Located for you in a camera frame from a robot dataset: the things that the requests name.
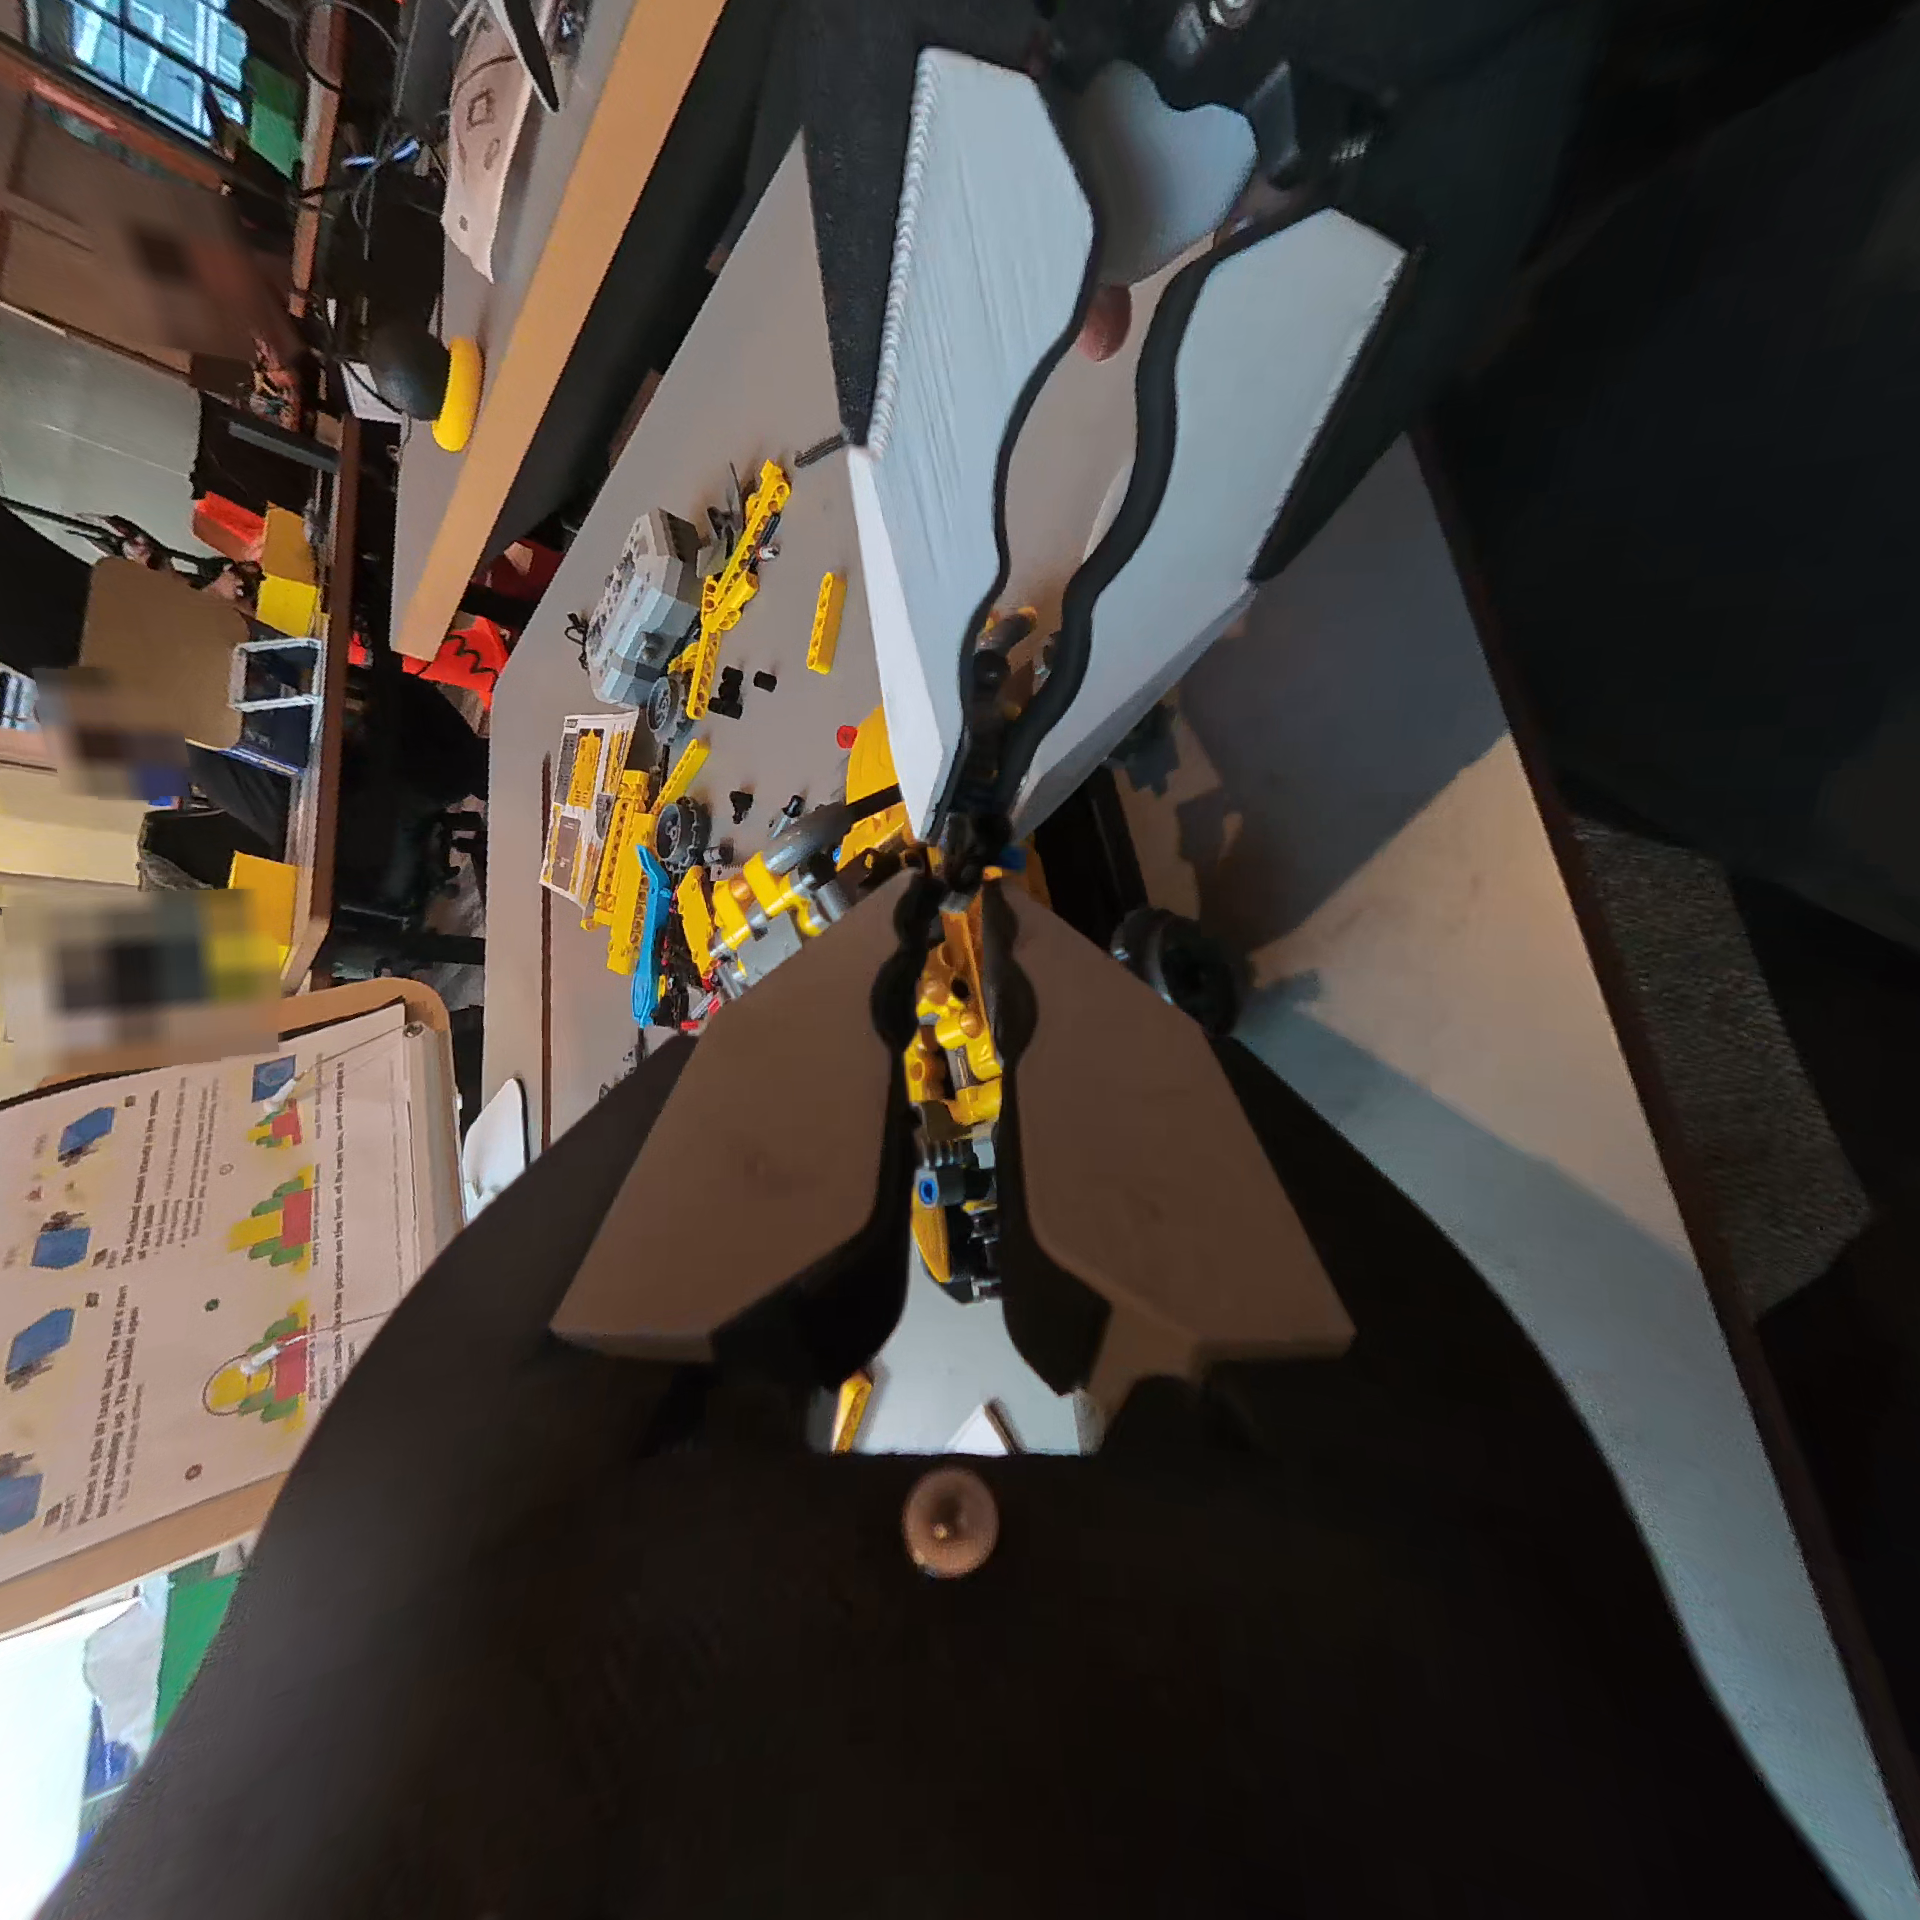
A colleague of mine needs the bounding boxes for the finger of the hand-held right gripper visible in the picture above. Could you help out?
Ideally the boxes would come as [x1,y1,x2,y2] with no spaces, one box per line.
[850,45,1110,846]
[1003,203,1414,838]

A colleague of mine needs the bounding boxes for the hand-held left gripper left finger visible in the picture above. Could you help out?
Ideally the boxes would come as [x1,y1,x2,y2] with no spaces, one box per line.
[549,875,919,1362]

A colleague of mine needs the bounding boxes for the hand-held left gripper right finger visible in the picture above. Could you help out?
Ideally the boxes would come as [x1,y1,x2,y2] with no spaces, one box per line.
[991,878,1360,1399]

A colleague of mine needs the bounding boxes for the yellow toy brick vehicle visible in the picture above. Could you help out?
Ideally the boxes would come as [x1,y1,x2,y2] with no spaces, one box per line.
[666,709,1253,1308]

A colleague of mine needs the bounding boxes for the black gear brick assembly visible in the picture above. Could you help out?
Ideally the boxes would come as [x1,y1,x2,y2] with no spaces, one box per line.
[895,604,1058,957]

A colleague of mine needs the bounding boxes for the silver stand base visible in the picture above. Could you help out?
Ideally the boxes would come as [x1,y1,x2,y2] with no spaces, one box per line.
[461,1083,528,1213]

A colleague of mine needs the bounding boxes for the blue brick separator tool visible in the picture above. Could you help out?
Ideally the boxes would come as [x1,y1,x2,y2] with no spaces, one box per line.
[623,838,674,1028]

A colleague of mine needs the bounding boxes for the loose yellow beams group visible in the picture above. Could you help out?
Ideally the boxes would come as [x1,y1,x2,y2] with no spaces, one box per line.
[666,458,793,709]

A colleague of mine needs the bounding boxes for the stack of yellow long beams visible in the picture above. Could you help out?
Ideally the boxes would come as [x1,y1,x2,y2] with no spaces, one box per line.
[597,759,706,972]

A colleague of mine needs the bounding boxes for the white printed paper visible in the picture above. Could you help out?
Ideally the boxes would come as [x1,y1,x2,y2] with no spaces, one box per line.
[445,17,539,279]

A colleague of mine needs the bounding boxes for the grey brick battery box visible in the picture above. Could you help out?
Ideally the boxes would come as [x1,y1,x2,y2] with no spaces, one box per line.
[586,508,706,709]

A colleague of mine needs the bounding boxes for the yellow grey sticker sheet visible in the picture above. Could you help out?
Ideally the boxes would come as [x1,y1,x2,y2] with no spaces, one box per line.
[539,716,642,903]

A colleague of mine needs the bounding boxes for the black dome on yellow base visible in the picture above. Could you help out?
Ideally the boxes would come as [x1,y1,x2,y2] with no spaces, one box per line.
[361,317,485,450]

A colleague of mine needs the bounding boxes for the printed instruction sheet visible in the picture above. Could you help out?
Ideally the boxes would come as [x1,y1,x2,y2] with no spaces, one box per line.
[0,1026,416,1586]

